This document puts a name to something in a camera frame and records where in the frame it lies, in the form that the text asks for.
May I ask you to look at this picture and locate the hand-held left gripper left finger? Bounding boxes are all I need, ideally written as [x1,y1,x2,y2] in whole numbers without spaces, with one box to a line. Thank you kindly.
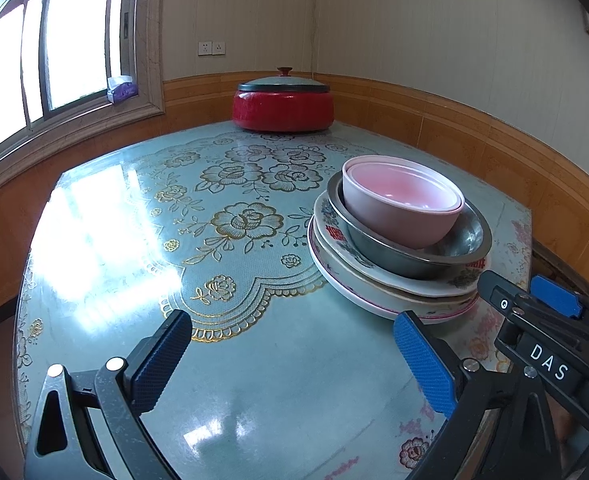
[24,309,192,480]

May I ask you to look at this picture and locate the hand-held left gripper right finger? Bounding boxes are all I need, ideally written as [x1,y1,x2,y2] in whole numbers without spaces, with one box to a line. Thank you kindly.
[393,310,575,480]

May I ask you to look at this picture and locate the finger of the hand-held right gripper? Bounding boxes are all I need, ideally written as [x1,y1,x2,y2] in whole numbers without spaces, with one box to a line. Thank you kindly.
[531,275,589,331]
[478,271,589,333]

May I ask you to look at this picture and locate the white floral plate pink rim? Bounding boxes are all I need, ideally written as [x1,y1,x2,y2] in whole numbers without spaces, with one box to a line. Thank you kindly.
[307,230,481,322]

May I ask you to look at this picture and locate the stainless steel bowl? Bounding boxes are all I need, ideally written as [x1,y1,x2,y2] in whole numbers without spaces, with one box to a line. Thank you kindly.
[326,172,493,281]

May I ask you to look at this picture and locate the large white plate red characters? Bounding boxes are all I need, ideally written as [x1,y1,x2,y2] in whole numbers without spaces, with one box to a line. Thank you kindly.
[310,215,485,311]

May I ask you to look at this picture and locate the pale pink ceramic bowl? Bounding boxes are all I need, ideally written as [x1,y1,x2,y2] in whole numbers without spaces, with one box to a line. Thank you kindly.
[342,156,465,249]

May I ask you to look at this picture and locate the small white plate red characters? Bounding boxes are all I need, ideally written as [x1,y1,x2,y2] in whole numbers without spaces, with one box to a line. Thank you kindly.
[313,191,492,297]

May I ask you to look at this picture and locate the red plastic bowl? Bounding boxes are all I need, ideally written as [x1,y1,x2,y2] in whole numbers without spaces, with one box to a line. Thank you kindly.
[349,158,463,214]

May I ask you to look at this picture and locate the purple tissue box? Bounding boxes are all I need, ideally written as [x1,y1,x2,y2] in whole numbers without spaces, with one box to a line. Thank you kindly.
[107,75,138,104]

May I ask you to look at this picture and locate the red electric pot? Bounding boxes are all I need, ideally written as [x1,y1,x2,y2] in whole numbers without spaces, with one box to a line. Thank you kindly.
[232,87,335,133]

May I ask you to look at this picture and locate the grey pot lid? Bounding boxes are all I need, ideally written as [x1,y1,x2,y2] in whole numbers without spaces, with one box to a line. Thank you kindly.
[238,66,331,95]

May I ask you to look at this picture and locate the window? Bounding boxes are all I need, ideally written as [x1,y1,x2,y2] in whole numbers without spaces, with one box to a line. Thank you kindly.
[0,0,168,178]

